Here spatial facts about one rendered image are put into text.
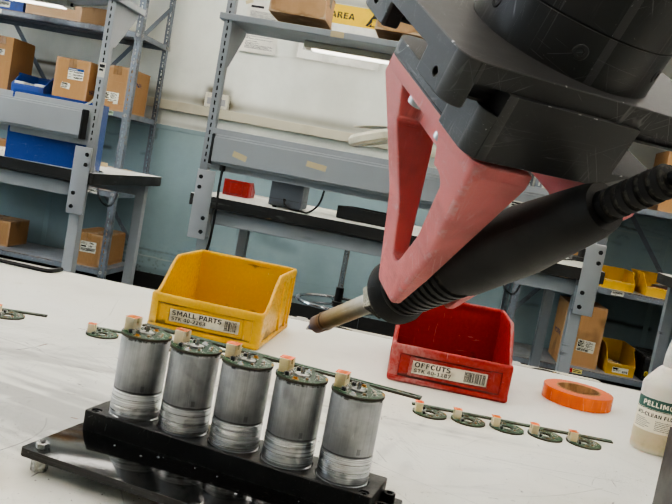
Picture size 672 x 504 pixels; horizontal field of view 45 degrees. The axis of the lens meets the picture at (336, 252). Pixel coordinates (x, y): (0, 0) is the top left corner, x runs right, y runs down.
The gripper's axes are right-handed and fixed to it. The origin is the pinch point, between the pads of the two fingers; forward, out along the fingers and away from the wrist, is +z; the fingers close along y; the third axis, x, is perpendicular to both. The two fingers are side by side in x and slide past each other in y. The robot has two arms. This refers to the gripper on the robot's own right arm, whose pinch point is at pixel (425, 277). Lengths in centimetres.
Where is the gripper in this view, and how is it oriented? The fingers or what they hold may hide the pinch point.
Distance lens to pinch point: 28.9
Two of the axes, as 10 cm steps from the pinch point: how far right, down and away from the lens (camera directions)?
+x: 2.9, 6.3, -7.2
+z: -3.8, 7.6, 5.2
